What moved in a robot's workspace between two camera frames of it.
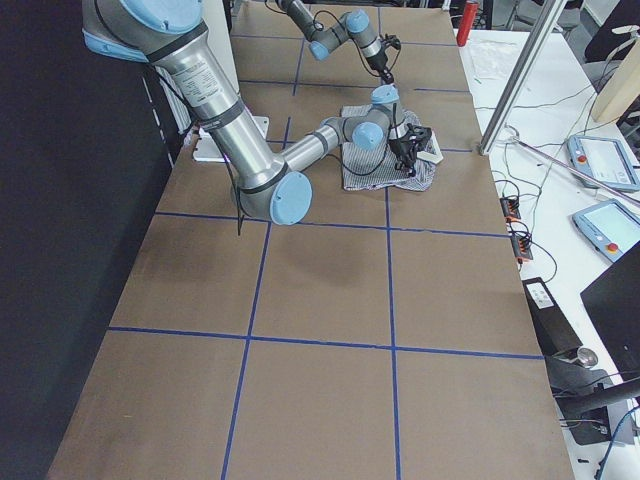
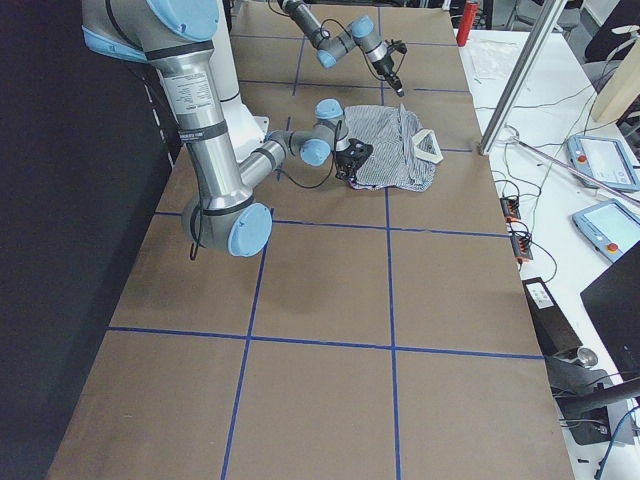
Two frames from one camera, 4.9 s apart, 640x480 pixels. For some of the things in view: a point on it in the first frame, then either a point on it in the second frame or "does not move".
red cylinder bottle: [467, 22] does not move
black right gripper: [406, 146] to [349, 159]
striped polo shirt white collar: [363, 169] does not move
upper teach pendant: [604, 158] does not move
